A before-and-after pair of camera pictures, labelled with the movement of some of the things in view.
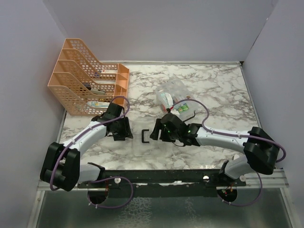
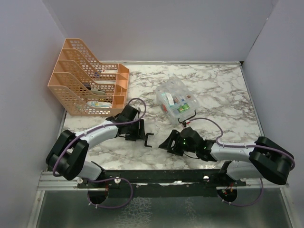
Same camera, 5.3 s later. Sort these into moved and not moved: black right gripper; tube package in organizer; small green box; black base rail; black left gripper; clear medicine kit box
Moved: black right gripper; black left gripper
Not moved: small green box; tube package in organizer; black base rail; clear medicine kit box
